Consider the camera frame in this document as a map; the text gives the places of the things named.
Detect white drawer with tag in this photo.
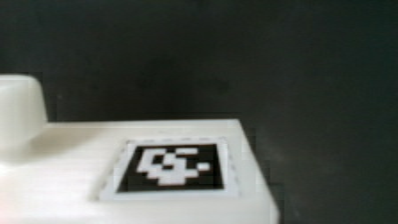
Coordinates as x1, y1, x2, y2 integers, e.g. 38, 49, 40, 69
0, 75, 280, 224

